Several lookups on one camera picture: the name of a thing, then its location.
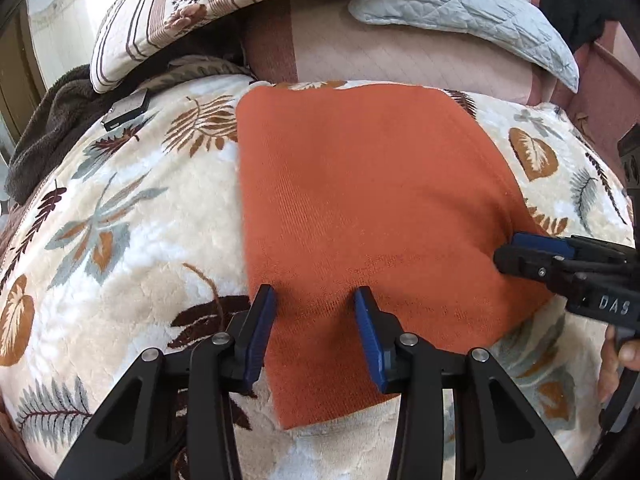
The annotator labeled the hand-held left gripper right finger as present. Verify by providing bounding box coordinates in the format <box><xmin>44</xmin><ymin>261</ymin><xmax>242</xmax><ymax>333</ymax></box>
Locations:
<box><xmin>353</xmin><ymin>285</ymin><xmax>581</xmax><ymax>480</ymax></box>

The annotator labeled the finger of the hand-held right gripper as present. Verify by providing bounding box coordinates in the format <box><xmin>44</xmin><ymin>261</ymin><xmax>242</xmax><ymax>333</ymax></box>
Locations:
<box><xmin>493</xmin><ymin>244</ymin><xmax>598</xmax><ymax>302</ymax></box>
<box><xmin>511</xmin><ymin>231</ymin><xmax>640</xmax><ymax>273</ymax></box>

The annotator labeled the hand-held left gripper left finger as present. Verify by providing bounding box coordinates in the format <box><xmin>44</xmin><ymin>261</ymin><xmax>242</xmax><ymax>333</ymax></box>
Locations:
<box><xmin>55</xmin><ymin>284</ymin><xmax>277</xmax><ymax>480</ymax></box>

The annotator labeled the orange knit sweater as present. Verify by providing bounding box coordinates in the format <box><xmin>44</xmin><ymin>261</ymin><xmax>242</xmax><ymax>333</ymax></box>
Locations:
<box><xmin>235</xmin><ymin>82</ymin><xmax>556</xmax><ymax>431</ymax></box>

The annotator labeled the person's right hand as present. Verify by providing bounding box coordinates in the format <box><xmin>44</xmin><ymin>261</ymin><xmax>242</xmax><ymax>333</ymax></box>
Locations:
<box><xmin>597</xmin><ymin>327</ymin><xmax>640</xmax><ymax>404</ymax></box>

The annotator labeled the dark wooden furniture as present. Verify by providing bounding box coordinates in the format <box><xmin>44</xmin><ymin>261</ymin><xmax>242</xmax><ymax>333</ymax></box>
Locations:
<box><xmin>617</xmin><ymin>125</ymin><xmax>640</xmax><ymax>192</ymax></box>

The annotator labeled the leaf-print fleece blanket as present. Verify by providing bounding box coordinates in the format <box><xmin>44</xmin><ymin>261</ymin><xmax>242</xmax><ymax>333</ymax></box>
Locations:
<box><xmin>0</xmin><ymin>77</ymin><xmax>636</xmax><ymax>480</ymax></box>

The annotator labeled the black fuzzy cloth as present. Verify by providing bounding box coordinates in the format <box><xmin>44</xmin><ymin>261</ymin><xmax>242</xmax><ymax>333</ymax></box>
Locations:
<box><xmin>539</xmin><ymin>0</ymin><xmax>616</xmax><ymax>53</ymax></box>

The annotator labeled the grey quilted pillow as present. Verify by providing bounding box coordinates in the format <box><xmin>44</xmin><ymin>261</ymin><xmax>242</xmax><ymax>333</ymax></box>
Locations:
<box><xmin>348</xmin><ymin>0</ymin><xmax>580</xmax><ymax>93</ymax></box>

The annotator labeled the small grey flat device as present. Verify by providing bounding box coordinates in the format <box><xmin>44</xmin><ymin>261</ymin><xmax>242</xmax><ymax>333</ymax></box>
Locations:
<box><xmin>101</xmin><ymin>89</ymin><xmax>151</xmax><ymax>132</ymax></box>

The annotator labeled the pink bed sheet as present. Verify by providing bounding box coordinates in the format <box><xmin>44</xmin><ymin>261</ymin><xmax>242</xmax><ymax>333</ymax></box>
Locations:
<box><xmin>242</xmin><ymin>0</ymin><xmax>546</xmax><ymax>106</ymax></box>

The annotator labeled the dark brown fleece cloth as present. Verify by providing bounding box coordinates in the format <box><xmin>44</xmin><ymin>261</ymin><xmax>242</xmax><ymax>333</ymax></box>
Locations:
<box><xmin>5</xmin><ymin>55</ymin><xmax>253</xmax><ymax>203</ymax></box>

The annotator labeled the striped floral quilt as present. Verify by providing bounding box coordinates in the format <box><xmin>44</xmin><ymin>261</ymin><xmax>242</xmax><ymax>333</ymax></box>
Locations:
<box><xmin>90</xmin><ymin>0</ymin><xmax>487</xmax><ymax>94</ymax></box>

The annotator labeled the pink bed frame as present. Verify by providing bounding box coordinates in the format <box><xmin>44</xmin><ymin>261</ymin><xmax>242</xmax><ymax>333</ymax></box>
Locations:
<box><xmin>530</xmin><ymin>0</ymin><xmax>640</xmax><ymax>158</ymax></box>

